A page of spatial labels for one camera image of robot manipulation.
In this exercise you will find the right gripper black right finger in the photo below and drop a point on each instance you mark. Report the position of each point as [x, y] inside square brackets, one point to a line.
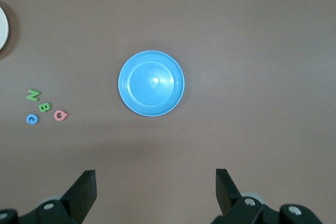
[231, 203]

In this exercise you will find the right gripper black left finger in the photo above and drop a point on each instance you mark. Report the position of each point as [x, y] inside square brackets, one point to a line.
[78, 200]

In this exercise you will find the pink foam capital Q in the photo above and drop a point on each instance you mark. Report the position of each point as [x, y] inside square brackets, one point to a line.
[57, 116]

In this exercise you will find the blue foam capital G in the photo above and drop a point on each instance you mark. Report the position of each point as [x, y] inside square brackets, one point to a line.
[29, 119]

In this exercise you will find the green foam capital B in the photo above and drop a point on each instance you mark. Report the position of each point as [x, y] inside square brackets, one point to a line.
[44, 107]

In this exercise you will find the green foam capital N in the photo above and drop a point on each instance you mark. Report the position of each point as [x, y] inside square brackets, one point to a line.
[32, 95]

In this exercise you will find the blue plastic plate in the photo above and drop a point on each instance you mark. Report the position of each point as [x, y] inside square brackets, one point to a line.
[151, 83]

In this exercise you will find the beige plastic plate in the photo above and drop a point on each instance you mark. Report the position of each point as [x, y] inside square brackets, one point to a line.
[3, 28]

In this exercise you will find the brown table cover mat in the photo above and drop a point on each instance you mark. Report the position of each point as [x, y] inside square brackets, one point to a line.
[236, 51]

